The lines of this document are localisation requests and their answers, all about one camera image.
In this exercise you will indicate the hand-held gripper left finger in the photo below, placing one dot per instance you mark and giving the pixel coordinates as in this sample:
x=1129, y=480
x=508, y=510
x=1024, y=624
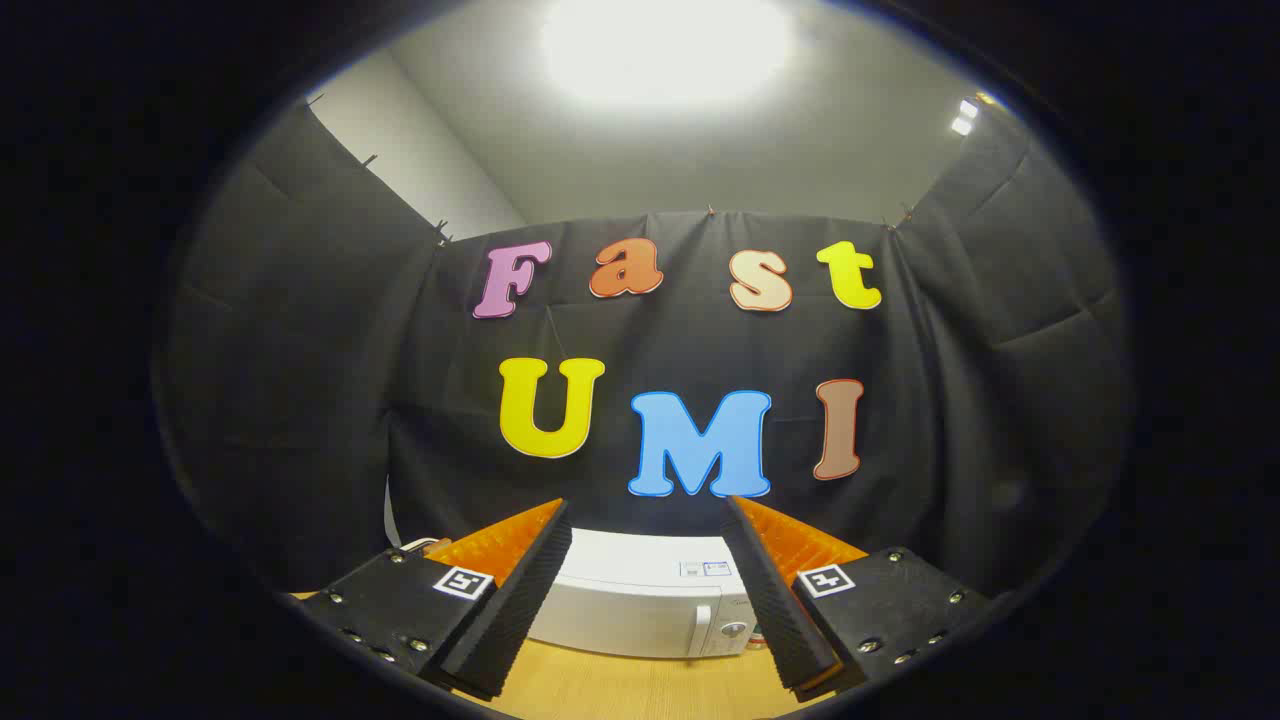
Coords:
x=520, y=600

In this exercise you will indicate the bright ceiling light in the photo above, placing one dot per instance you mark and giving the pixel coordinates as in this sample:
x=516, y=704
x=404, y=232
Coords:
x=665, y=45

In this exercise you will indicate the white microwave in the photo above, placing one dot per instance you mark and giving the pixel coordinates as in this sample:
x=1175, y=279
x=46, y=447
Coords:
x=640, y=600

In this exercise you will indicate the black backdrop cloth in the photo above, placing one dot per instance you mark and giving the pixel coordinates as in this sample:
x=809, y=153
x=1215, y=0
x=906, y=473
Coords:
x=300, y=400

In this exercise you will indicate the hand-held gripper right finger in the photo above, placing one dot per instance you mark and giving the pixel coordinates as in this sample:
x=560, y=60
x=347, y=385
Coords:
x=770, y=600

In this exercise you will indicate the small ceiling spotlight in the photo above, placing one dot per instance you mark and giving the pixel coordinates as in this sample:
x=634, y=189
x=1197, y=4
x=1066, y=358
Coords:
x=965, y=115

